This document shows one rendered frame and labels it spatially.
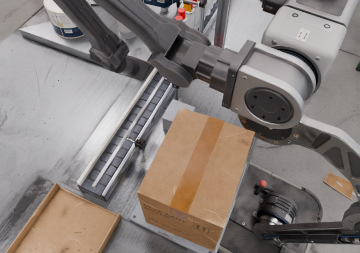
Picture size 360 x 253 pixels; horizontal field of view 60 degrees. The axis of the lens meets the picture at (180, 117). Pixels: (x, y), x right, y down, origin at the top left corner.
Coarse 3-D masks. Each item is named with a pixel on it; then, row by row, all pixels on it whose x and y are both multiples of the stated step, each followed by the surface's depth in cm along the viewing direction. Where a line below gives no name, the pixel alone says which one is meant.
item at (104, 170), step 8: (208, 8) 150; (160, 80) 124; (152, 96) 120; (144, 112) 117; (136, 120) 114; (128, 136) 111; (120, 144) 108; (112, 160) 105; (104, 168) 103; (96, 184) 100
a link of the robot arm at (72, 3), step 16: (64, 0) 67; (80, 0) 70; (80, 16) 72; (96, 16) 76; (96, 32) 78; (112, 32) 82; (96, 48) 83; (112, 48) 84; (128, 48) 90; (112, 64) 88
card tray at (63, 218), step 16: (48, 192) 108; (64, 192) 112; (48, 208) 108; (64, 208) 108; (80, 208) 108; (96, 208) 108; (32, 224) 105; (48, 224) 105; (64, 224) 105; (80, 224) 105; (96, 224) 105; (112, 224) 102; (16, 240) 100; (32, 240) 103; (48, 240) 103; (64, 240) 103; (80, 240) 103; (96, 240) 103
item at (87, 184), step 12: (204, 24) 156; (156, 72) 138; (156, 84) 134; (168, 84) 134; (144, 96) 130; (156, 96) 130; (132, 108) 127; (132, 120) 123; (144, 120) 123; (120, 132) 120; (132, 132) 120; (108, 144) 117; (132, 144) 119; (108, 156) 115; (120, 156) 115; (96, 168) 112; (84, 180) 109; (108, 180) 109; (96, 192) 107
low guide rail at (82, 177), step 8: (152, 72) 133; (144, 88) 129; (136, 96) 126; (128, 112) 122; (120, 120) 119; (112, 136) 117; (104, 144) 113; (96, 160) 111; (88, 168) 108; (80, 176) 106; (80, 184) 106
